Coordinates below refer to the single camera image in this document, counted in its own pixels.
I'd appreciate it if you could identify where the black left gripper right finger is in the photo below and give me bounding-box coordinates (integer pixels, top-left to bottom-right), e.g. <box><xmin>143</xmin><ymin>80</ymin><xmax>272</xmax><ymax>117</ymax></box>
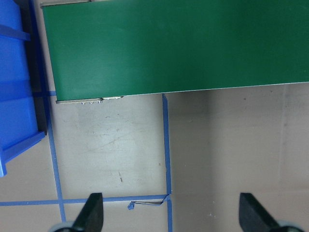
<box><xmin>239</xmin><ymin>193</ymin><xmax>278</xmax><ymax>232</ymax></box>

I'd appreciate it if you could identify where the green conveyor belt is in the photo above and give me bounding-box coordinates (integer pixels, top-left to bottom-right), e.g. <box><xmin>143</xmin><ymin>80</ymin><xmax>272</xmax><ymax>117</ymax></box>
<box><xmin>42</xmin><ymin>0</ymin><xmax>309</xmax><ymax>102</ymax></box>

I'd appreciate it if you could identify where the blue left plastic bin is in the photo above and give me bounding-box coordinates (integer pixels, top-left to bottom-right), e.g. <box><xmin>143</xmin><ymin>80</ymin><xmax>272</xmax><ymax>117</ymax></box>
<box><xmin>0</xmin><ymin>0</ymin><xmax>45</xmax><ymax>177</ymax></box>

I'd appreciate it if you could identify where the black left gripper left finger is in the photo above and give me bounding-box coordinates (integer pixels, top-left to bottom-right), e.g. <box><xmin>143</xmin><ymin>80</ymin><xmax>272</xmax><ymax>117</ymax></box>
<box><xmin>71</xmin><ymin>193</ymin><xmax>104</xmax><ymax>232</ymax></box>

